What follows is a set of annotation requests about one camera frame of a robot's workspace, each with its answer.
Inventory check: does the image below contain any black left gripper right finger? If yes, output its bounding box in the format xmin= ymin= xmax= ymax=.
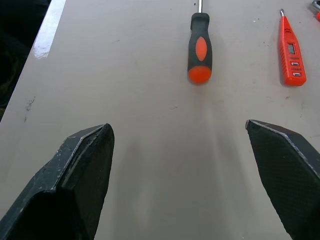
xmin=245 ymin=119 xmax=320 ymax=240

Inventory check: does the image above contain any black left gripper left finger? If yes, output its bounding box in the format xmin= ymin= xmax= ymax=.
xmin=0 ymin=123 xmax=115 ymax=240

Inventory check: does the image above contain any orange voltage tester pen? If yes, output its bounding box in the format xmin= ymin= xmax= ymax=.
xmin=278 ymin=8 xmax=308 ymax=87

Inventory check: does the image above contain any black orange large screwdriver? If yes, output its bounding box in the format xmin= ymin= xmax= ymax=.
xmin=187 ymin=0 xmax=213 ymax=85

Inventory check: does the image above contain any orange black utility knife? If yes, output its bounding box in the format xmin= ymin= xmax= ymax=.
xmin=307 ymin=0 xmax=320 ymax=21

